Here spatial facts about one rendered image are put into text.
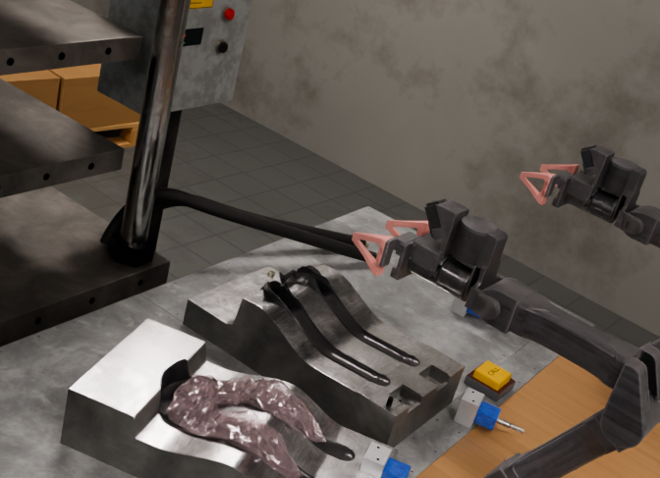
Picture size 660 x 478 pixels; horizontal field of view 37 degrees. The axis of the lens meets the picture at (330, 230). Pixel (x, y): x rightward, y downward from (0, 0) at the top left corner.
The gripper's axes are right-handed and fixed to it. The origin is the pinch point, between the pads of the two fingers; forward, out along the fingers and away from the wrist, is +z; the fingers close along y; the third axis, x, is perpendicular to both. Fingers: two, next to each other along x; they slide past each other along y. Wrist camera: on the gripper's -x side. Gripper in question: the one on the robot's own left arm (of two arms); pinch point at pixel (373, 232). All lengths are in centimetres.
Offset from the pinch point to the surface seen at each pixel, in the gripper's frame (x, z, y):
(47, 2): -10, 89, -1
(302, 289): 26.4, 20.2, -14.6
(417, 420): 37.4, -12.3, -13.7
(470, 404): 35.2, -17.1, -24.3
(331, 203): 118, 158, -234
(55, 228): 41, 83, -4
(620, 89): 26, 59, -276
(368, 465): 33.2, -16.6, 9.9
